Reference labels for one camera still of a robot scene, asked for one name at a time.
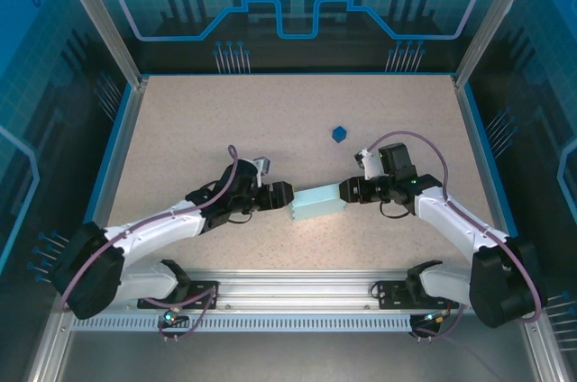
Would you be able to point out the light blue paper box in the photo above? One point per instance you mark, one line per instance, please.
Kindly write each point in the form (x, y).
(315, 204)

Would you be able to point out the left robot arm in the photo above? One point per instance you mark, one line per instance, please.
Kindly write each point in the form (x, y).
(85, 274)

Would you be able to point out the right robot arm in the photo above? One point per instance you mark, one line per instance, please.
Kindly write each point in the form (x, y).
(496, 292)

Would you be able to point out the small dark blue cube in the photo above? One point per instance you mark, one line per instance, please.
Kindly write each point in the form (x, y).
(339, 134)

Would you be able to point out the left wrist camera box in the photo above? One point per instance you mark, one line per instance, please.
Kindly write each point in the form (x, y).
(263, 166)

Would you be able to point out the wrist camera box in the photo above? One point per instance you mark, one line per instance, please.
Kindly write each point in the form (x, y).
(370, 165)
(263, 166)

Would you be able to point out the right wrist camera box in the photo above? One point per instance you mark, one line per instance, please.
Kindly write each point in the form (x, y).
(370, 165)

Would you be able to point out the aluminium mounting rail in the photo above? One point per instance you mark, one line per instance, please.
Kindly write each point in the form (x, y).
(293, 287)

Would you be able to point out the aluminium table side rail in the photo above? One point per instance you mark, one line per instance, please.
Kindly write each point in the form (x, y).
(478, 148)
(115, 152)

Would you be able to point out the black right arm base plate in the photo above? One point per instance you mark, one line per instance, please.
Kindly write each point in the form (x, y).
(392, 294)

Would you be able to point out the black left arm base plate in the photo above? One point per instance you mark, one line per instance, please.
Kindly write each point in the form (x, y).
(203, 294)

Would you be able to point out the aluminium frame post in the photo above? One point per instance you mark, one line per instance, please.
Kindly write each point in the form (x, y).
(103, 26)
(491, 21)

